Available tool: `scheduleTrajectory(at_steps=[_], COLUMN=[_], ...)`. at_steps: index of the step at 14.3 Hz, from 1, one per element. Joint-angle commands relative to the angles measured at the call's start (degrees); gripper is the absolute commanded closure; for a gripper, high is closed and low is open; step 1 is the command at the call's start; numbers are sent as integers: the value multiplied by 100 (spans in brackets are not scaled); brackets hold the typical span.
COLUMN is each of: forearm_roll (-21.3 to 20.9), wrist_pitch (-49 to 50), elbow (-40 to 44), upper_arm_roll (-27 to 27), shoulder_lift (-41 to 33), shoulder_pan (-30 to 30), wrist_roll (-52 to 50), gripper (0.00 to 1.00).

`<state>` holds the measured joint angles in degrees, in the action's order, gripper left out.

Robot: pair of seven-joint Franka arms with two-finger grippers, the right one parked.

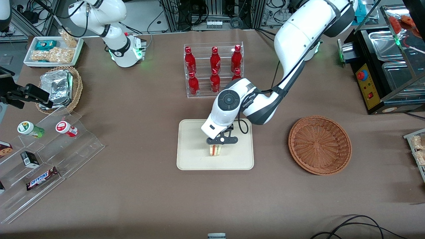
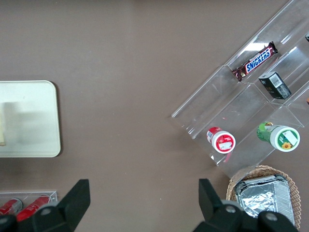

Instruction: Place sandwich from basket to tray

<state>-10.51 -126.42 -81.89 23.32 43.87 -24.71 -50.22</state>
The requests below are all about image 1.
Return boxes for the tan wicker basket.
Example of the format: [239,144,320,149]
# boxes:
[35,65,84,115]

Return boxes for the silver foil packs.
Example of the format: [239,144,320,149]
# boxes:
[39,70,74,109]

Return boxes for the red lidded snack cup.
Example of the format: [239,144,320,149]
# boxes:
[55,121,79,138]

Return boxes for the red food in warmer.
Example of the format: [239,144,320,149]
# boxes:
[388,15,419,38]

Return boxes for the white plastic snack tray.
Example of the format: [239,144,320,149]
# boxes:
[23,36,84,69]

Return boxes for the small black carton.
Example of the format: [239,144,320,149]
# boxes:
[20,151,41,168]

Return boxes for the teal paper box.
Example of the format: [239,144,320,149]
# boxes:
[355,0,376,24]

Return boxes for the grey edge tray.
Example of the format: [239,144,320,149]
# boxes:
[403,128,425,184]

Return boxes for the black floor cable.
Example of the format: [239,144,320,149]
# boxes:
[310,215,409,239]

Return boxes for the cream rectangular tray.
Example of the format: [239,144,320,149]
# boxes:
[176,119,255,171]

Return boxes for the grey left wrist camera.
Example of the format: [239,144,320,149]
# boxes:
[206,135,239,146]

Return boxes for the large clear nut bag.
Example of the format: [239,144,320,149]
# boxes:
[31,47,74,64]

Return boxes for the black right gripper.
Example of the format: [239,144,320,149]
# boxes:
[0,84,54,109]

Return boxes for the metal knob with green light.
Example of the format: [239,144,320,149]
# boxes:
[337,39,355,66]

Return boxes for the Snickers chocolate bar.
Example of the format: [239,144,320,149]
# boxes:
[26,166,60,192]

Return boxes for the clear bagged pastry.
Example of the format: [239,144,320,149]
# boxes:
[411,134,425,150]
[413,150,425,167]

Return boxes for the black control box yellow panel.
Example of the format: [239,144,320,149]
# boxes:
[351,29,425,115]

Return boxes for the teal snack packet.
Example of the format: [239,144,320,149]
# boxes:
[35,40,58,51]

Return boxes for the small clear nut bag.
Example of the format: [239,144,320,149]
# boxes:
[58,29,79,48]

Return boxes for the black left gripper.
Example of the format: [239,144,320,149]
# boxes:
[216,123,235,139]

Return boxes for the steel warmer pan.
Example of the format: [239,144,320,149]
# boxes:
[368,31,410,62]
[381,61,425,97]

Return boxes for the brown cookie box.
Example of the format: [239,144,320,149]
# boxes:
[0,141,13,159]

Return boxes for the round brown wicker basket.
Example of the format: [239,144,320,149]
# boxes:
[288,115,353,176]

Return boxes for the green lidded snack cup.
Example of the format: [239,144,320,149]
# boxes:
[17,121,45,139]

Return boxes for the clear acrylic bottle rack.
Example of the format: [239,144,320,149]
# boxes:
[184,41,245,99]

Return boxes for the clear acrylic stepped stand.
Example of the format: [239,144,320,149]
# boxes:
[0,106,106,225]

